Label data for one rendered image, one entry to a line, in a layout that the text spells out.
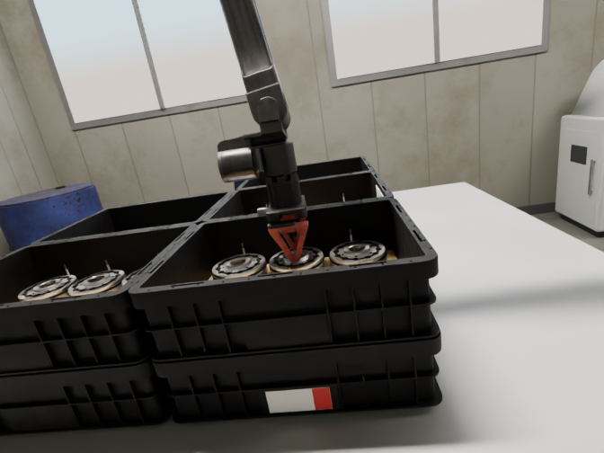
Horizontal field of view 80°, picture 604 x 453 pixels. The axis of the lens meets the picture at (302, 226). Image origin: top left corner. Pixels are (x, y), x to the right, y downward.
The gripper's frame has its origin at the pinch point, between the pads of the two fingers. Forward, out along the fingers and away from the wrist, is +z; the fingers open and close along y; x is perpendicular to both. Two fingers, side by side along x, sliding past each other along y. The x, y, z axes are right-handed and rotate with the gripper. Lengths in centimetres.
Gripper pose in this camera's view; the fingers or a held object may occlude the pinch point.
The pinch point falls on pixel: (294, 251)
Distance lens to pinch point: 66.4
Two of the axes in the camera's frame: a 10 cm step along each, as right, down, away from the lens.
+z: 1.5, 9.4, 3.0
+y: 0.0, 3.0, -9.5
